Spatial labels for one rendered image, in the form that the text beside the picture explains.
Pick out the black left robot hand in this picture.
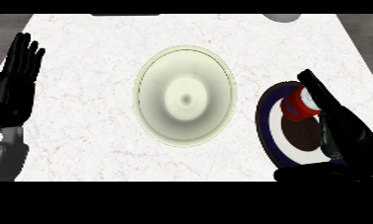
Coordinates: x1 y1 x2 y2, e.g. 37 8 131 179
0 32 47 129

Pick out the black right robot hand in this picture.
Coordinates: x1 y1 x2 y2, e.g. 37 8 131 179
273 68 373 183

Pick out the red can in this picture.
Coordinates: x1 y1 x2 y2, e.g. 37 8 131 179
280 86 323 122

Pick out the dark blue and white plate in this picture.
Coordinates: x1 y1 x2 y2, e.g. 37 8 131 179
255 81 349 170

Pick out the pale green bowl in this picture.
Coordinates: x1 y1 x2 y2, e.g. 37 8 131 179
132 44 239 148

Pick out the grey rounded object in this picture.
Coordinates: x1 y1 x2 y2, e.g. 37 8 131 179
262 13 303 24

